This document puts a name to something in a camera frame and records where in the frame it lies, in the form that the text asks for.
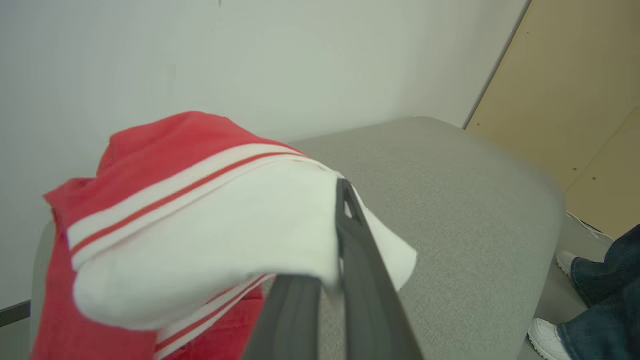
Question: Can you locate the light wooden panel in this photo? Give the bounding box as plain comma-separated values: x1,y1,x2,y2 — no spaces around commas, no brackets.
464,0,640,241

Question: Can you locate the black baseboard strip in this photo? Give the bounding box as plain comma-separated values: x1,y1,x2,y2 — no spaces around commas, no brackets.
0,300,32,329

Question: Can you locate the white sneaker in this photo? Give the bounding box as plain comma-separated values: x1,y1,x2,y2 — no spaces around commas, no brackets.
555,250,581,279
528,317,572,360

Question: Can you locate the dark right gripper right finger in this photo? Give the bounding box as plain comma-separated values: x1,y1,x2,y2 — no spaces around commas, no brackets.
335,178,426,360

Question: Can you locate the red and white cloth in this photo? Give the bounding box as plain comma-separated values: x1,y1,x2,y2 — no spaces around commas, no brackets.
30,110,419,360

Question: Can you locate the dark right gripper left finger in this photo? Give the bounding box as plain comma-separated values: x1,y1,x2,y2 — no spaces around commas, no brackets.
242,274,323,360

